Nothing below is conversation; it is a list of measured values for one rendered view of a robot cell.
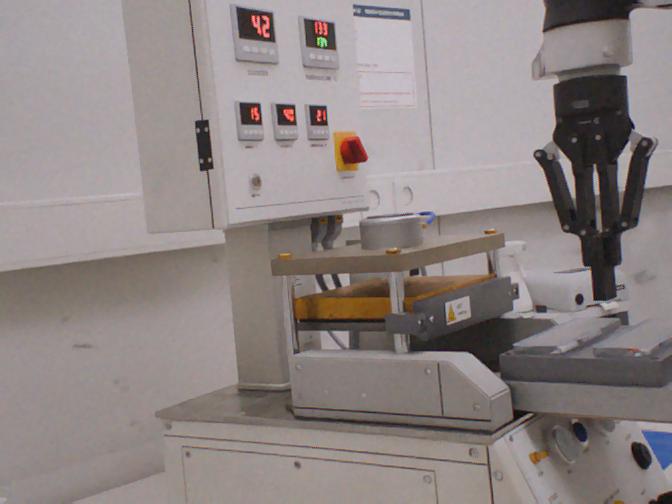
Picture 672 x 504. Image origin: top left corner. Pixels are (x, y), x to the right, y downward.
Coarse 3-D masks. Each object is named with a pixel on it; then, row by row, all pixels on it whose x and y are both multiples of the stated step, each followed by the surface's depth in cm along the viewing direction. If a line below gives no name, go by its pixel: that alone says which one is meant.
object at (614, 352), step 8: (656, 344) 97; (664, 344) 99; (600, 352) 98; (608, 352) 97; (616, 352) 97; (624, 352) 97; (632, 352) 96; (640, 352) 96; (648, 352) 95; (656, 352) 97
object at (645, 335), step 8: (648, 320) 112; (656, 320) 112; (664, 320) 111; (632, 328) 108; (640, 328) 107; (648, 328) 107; (656, 328) 106; (664, 328) 106; (616, 336) 103; (624, 336) 103; (632, 336) 103; (640, 336) 102; (648, 336) 102; (656, 336) 102; (664, 336) 101; (600, 344) 100; (608, 344) 99; (616, 344) 99; (624, 344) 99; (632, 344) 98; (640, 344) 98; (648, 344) 98
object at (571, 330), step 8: (576, 320) 116; (584, 320) 116; (592, 320) 115; (600, 320) 115; (608, 320) 114; (552, 328) 112; (560, 328) 112; (568, 328) 111; (576, 328) 111; (584, 328) 110; (592, 328) 110; (536, 336) 107; (544, 336) 107; (552, 336) 107; (560, 336) 106; (568, 336) 106; (576, 336) 105; (520, 344) 103; (528, 344) 103; (536, 344) 102; (544, 344) 102; (552, 344) 102; (560, 344) 101
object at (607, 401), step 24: (528, 384) 100; (552, 384) 99; (576, 384) 98; (600, 384) 97; (528, 408) 101; (552, 408) 99; (576, 408) 98; (600, 408) 97; (624, 408) 95; (648, 408) 94
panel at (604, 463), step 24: (528, 432) 102; (624, 432) 119; (528, 456) 100; (552, 456) 103; (600, 456) 111; (624, 456) 116; (528, 480) 97; (552, 480) 101; (576, 480) 104; (600, 480) 108; (624, 480) 113; (648, 480) 117
